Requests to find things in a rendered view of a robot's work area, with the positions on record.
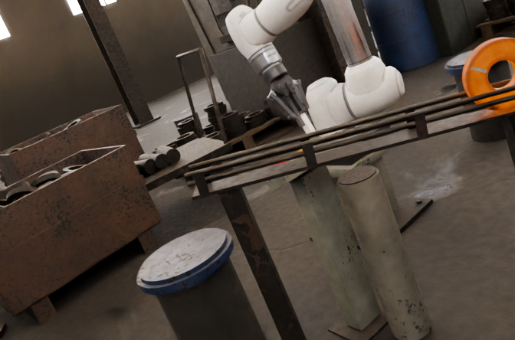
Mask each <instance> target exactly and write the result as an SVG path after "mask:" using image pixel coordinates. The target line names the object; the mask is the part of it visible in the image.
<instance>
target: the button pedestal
mask: <svg viewBox="0 0 515 340"><path fill-rule="evenodd" d="M265 182H266V183H267V185H268V187H269V189H270V190H271V191H275V190H277V189H278V188H280V187H282V186H284V185H286V184H287V183H289V182H290V184H291V187H292V189H293V191H294V194H295V196H296V199H297V202H298V204H299V206H300V209H301V211H302V214H303V217H304V219H305V221H306V223H307V226H308V229H309V231H310V235H311V237H312V239H313V242H314V244H315V247H316V249H317V252H318V254H319V256H320V259H321V262H322V264H323V267H324V269H325V271H326V274H327V277H328V279H329V281H330V285H331V286H332V289H333V292H334V295H335V297H336V300H337V302H338V304H339V307H340V310H341V312H342V314H343V316H342V317H341V318H339V319H338V320H337V321H336V322H335V323H334V324H332V325H331V326H330V327H329V328H328V331H329V332H332V333H333V334H335V335H338V336H340V337H342V338H344V339H346V340H372V339H373V338H374V337H375V336H376V335H377V334H378V333H379V332H380V331H381V330H382V329H383V328H384V327H385V326H386V325H388V324H389V323H388V320H387V318H386V316H385V312H384V310H383V307H382V304H381V302H380V300H377V299H376V296H375V293H374V292H373V289H372V286H371V283H370V281H369V278H368V275H367V273H366V269H365V267H364V265H363V262H362V259H361V256H360V255H359V251H358V249H357V246H356V243H355V241H354V238H353V235H352V232H351V230H350V228H349V224H348V222H347V219H346V216H345V214H344V211H343V208H342V205H341V204H340V200H339V198H338V195H337V193H336V189H335V187H334V185H333V181H332V179H331V177H330V173H329V171H328V168H327V166H326V165H323V166H320V167H318V168H313V169H310V170H306V171H302V172H297V173H294V174H291V175H285V176H283V177H279V178H274V179H271V180H268V181H265Z"/></svg>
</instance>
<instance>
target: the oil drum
mask: <svg viewBox="0 0 515 340"><path fill-rule="evenodd" d="M362 3H363V5H364V8H365V10H366V14H367V17H368V18H367V19H369V23H370V26H371V28H372V33H373V36H374V38H375V41H376V47H377V48H378V50H379V54H380V57H381V59H382V62H383V63H384V65H385V66H386V67H389V66H391V67H394V68H395V69H396V70H397V71H399V72H400V73H404V72H407V71H410V70H414V69H417V68H420V67H423V66H425V65H427V64H430V63H432V62H434V61H436V60H438V59H439V58H440V57H441V53H440V51H439V48H438V43H437V41H436V37H435V33H434V30H433V27H432V24H431V20H430V17H429V14H428V9H427V7H426V4H425V0H362Z"/></svg>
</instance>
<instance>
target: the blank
mask: <svg viewBox="0 0 515 340"><path fill-rule="evenodd" d="M500 60H507V61H509V62H510V63H511V65H512V66H513V77H512V79H511V81H510V82H509V83H508V84H507V85H506V86H504V87H509V86H513V85H515V38H493V39H490V40H488V41H485V42H484V43H482V44H480V45H479V46H477V47H476V48H475V49H474V50H473V51H472V52H471V54H470V55H469V56H468V58H467V60H466V62H465V64H464V68H463V72H462V83H463V86H464V90H465V92H466V94H467V95H468V96H469V97H470V96H476V95H478V94H482V93H486V92H490V91H493V90H498V89H501V88H504V87H501V88H493V87H492V86H491V85H490V83H489V81H488V72H489V70H490V68H491V67H492V66H493V65H494V64H495V63H496V62H498V61H500ZM514 94H515V91H512V92H509V93H503V94H501V95H497V96H492V97H489V98H486V99H482V100H478V101H474V102H475V103H476V104H479V103H484V102H487V101H491V100H495V99H499V98H502V97H506V96H510V95H514ZM514 107H515V100H512V101H510V102H506V103H501V104H498V105H495V106H489V107H487V108H486V109H489V110H509V109H512V108H514Z"/></svg>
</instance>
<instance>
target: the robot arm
mask: <svg viewBox="0 0 515 340"><path fill-rule="evenodd" d="M321 1H322V3H323V7H324V8H325V11H326V14H327V16H328V19H329V20H330V24H331V26H332V28H333V31H334V33H335V35H336V39H337V40H338V43H339V45H340V48H341V51H342V52H343V56H344V58H345V60H346V63H347V65H348V67H347V68H346V72H345V78H346V82H345V83H337V81H336V80H335V79H333V78H331V77H324V78H321V79H319V80H317V81H315V82H314V83H312V84H311V85H309V86H308V88H307V95H306V96H305V94H304V92H303V89H302V86H301V80H300V79H298V80H293V79H292V78H291V77H290V76H289V75H288V73H287V70H286V68H285V67H284V65H283V64H282V63H281V61H282V58H281V56H280V55H279V54H278V52H277V50H276V48H275V46H274V45H273V44H272V41H273V40H274V39H275V38H276V36H278V35H279V34H280V33H281V32H282V31H284V30H286V29H287V28H289V27H290V26H291V25H292V24H293V23H295V22H296V21H297V20H298V19H299V18H300V17H301V16H302V15H303V14H304V13H305V12H306V11H307V10H308V8H309V7H310V6H311V4H312V2H313V0H263V1H262V2H261V3H260V4H259V6H258V7H256V9H255V10H253V9H252V8H249V7H248V6H246V5H239V6H237V7H235V8H234V9H232V10H231V11H230V12H229V14H228V16H227V17H226V19H225V22H226V25H227V28H228V32H229V34H230V35H231V38H232V40H233V42H234V43H235V45H236V47H237V48H238V50H239V51H240V52H241V53H242V54H243V55H244V56H245V57H246V58H247V59H248V61H249V63H250V64H251V66H252V67H253V68H254V70H255V72H256V74H257V75H261V76H262V79H263V80H264V82H265V83H266V84H267V85H268V86H269V91H270V94H269V96H268V97H267V100H269V101H271V102H272V103H273V104H274V105H275V106H276V107H277V108H278V109H279V110H280V111H281V112H282V113H283V114H284V115H285V116H286V117H287V118H288V119H293V120H296V121H297V123H298V124H299V126H300V127H301V128H302V127H303V129H304V130H305V132H306V133H309V132H315V131H316V130H321V129H326V128H329V127H332V126H337V125H340V124H344V123H348V122H352V121H353V120H354V119H356V118H359V117H362V116H368V115H371V114H373V113H377V112H379V111H382V110H384V109H386V108H388V107H390V106H391V105H393V104H394V103H396V102H397V101H398V100H399V99H400V98H401V97H402V95H403V94H404V92H405V88H404V83H403V79H402V75H401V74H400V72H399V71H397V70H396V69H395V68H394V67H391V66H389V67H386V66H385V65H384V63H383V62H382V61H381V59H379V58H377V57H375V56H372V55H371V52H370V50H369V47H368V44H367V43H366V39H365V37H364V34H363V32H362V29H361V27H360V24H359V21H358V19H357V17H356V13H355V12H354V9H353V6H352V2H351V1H350V0H321ZM293 87H294V89H293ZM295 92H296V93H295ZM276 95H277V96H279V97H280V98H279V97H277V96H276ZM282 101H283V102H282ZM307 110H308V112H309V114H310V117H309V116H308V115H307ZM310 118H311V119H310ZM311 120H312V122H313V124H314V126H315V128H316V130H315V129H314V127H313V125H312V124H311Z"/></svg>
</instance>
